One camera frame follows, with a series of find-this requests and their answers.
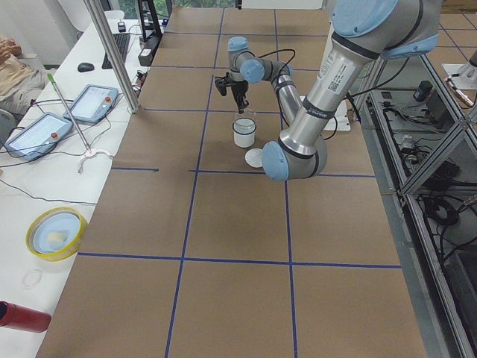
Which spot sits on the green tipped metal rod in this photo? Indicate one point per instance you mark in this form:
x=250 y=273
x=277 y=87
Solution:
x=74 y=122

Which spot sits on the upper blue teach pendant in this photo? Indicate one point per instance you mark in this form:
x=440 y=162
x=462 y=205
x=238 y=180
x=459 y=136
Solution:
x=93 y=103

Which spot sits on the aluminium frame post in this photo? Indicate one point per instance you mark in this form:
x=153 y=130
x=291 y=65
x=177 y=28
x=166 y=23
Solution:
x=102 y=26

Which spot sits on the clear plastic funnel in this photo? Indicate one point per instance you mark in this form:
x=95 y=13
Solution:
x=244 y=122

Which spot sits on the white enamel cup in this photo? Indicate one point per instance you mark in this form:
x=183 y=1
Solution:
x=244 y=141

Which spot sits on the black computer mouse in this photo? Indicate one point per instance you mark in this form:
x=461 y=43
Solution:
x=85 y=67

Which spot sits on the lower blue teach pendant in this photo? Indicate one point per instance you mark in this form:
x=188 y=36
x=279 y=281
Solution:
x=39 y=138

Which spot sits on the yellow tape roll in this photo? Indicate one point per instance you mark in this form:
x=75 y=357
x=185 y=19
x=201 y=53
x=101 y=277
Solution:
x=56 y=234

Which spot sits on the person in beige clothes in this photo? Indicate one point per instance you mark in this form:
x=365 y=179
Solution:
x=20 y=83

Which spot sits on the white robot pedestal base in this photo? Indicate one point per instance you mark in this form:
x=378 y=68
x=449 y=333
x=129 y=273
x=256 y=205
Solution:
x=340 y=121

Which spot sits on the red bottle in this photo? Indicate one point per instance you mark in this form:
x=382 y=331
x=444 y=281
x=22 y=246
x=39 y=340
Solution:
x=23 y=318

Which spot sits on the blue teach pendant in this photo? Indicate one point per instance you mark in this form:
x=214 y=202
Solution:
x=39 y=138
x=93 y=103

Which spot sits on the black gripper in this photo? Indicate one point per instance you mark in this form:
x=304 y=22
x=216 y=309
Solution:
x=238 y=89

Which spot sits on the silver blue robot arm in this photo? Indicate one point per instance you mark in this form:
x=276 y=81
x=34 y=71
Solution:
x=363 y=32

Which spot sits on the white cup lid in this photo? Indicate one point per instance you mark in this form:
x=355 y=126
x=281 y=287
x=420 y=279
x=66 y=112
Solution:
x=253 y=158

